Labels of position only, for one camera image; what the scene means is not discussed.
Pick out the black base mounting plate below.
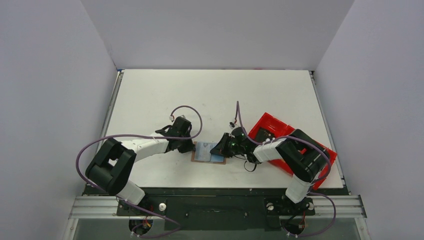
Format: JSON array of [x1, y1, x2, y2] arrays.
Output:
[[82, 185, 316, 232]]

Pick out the aluminium frame rail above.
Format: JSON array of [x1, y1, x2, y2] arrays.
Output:
[[69, 195, 367, 219]]

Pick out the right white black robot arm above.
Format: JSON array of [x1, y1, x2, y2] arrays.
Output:
[[210, 126, 331, 204]]

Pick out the black card in tray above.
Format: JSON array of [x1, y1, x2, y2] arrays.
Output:
[[254, 126, 277, 143]]

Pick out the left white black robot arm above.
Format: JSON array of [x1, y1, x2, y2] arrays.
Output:
[[85, 116, 195, 205]]

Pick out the brown leather card holder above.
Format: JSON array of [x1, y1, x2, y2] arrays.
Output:
[[191, 141, 227, 165]]

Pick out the red plastic compartment tray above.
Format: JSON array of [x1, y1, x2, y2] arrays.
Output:
[[248, 112, 337, 191]]

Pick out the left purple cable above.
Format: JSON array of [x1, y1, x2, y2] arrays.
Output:
[[75, 105, 204, 239]]

